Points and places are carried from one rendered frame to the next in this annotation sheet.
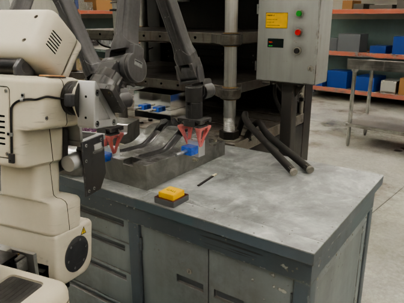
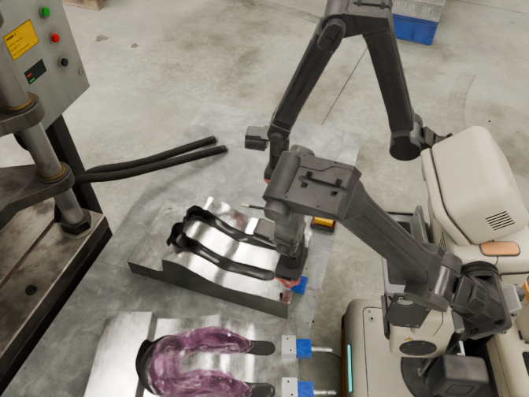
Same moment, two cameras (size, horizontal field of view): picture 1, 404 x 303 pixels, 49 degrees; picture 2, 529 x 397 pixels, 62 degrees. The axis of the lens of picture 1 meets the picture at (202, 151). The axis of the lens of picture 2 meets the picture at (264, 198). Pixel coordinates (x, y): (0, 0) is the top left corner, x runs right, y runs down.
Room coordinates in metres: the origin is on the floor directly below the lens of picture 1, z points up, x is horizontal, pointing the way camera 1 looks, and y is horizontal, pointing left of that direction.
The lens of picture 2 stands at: (1.79, 0.93, 1.96)
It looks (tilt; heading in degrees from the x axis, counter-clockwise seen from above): 48 degrees down; 252
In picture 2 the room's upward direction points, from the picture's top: 1 degrees clockwise
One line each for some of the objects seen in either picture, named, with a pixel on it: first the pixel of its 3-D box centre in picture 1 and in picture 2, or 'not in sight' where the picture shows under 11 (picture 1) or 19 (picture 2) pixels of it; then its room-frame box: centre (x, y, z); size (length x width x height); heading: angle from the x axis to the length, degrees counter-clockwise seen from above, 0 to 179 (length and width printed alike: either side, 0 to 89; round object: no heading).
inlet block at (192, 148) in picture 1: (187, 150); not in sight; (1.43, 0.05, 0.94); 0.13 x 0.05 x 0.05; 145
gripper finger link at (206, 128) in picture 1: (197, 133); not in sight; (1.45, 0.02, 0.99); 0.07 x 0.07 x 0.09; 55
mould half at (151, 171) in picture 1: (163, 148); (220, 247); (1.68, 0.15, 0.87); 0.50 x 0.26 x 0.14; 145
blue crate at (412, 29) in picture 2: not in sight; (404, 17); (-0.55, -2.37, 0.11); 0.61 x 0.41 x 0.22; 138
